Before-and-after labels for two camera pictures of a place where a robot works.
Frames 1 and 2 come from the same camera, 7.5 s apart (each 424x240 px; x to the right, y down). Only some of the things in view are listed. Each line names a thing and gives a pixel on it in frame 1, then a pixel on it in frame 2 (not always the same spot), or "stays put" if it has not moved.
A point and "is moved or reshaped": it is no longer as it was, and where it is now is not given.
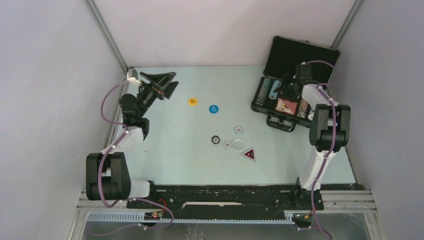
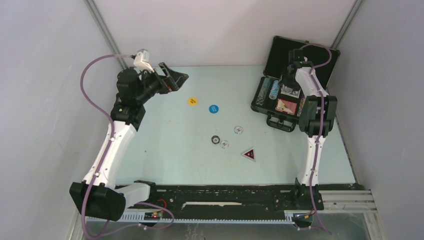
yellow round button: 192,101 stays put
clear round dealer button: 237,144 is moved or reshaped
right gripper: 290,97 to 294,85
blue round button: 213,108 stays put
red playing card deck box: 286,106 stays put
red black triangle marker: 250,154 stays put
